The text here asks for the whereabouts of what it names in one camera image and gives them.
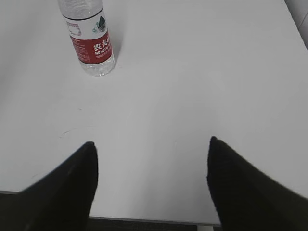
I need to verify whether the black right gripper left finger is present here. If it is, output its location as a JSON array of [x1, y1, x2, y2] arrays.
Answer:
[[0, 141, 98, 231]]

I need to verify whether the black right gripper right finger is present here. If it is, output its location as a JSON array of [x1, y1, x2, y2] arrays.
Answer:
[[207, 136, 308, 231]]

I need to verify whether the Nongfu Spring water bottle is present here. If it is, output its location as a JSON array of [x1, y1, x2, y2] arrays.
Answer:
[[58, 0, 115, 77]]

